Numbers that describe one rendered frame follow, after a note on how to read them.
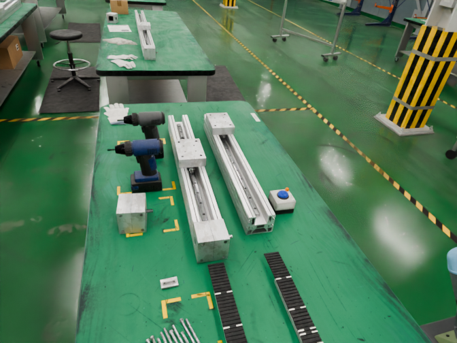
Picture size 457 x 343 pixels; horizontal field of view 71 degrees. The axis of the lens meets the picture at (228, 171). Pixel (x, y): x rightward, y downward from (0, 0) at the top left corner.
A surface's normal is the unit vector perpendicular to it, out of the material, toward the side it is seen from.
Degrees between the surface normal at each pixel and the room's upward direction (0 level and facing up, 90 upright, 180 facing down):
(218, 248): 90
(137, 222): 90
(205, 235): 0
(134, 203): 0
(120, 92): 90
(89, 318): 0
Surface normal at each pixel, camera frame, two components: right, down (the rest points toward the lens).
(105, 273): 0.08, -0.81
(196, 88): 0.26, 0.58
